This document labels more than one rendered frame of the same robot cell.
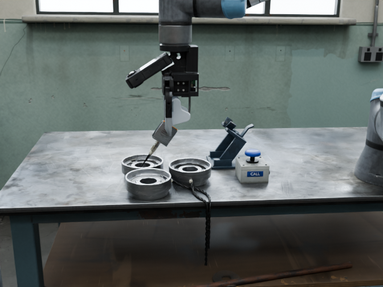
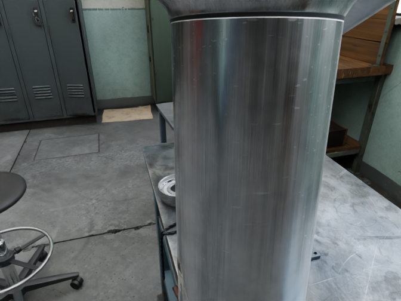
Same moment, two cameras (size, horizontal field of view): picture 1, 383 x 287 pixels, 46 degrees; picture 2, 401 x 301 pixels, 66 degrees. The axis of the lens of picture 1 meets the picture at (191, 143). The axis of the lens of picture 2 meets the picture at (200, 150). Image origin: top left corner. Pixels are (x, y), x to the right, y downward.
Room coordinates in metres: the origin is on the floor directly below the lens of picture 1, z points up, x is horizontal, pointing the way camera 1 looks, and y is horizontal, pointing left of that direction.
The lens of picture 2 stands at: (0.91, -0.59, 1.30)
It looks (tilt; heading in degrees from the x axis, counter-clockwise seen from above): 28 degrees down; 80
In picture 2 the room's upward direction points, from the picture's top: straight up
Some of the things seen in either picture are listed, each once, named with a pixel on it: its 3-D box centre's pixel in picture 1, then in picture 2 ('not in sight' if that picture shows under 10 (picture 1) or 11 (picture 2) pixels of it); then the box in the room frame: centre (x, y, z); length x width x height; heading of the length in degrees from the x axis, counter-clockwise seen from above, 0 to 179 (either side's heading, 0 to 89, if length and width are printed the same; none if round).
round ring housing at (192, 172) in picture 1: (190, 172); not in sight; (1.05, 0.00, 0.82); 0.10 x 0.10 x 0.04
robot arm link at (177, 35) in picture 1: (175, 35); not in sight; (1.06, 0.04, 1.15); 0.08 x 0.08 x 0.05
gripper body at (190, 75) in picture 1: (178, 70); not in sight; (1.06, 0.03, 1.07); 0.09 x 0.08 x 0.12; 97
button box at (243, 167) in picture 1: (253, 168); not in sight; (1.07, -0.16, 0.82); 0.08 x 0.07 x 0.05; 96
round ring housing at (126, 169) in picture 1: (142, 168); not in sight; (1.08, 0.12, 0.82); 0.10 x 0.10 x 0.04
